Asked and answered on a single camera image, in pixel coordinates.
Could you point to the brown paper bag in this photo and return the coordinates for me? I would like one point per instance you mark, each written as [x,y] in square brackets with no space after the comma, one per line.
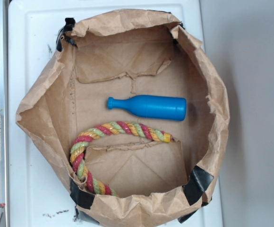
[136,167]

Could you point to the blue plastic bottle toy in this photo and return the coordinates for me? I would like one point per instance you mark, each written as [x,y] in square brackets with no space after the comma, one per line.
[147,106]

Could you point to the black tape bottom right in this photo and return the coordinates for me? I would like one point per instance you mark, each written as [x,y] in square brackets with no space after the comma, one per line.
[198,183]

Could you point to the black tape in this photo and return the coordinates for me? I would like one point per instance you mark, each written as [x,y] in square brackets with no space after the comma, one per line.
[80,197]
[69,25]
[198,183]

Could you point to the black tape bottom left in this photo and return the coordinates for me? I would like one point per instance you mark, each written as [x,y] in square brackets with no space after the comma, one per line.
[80,197]

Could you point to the black tape top left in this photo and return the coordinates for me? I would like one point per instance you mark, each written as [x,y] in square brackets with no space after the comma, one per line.
[69,25]

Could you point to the white plastic tray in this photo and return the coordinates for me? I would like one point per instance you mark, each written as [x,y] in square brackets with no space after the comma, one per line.
[37,196]

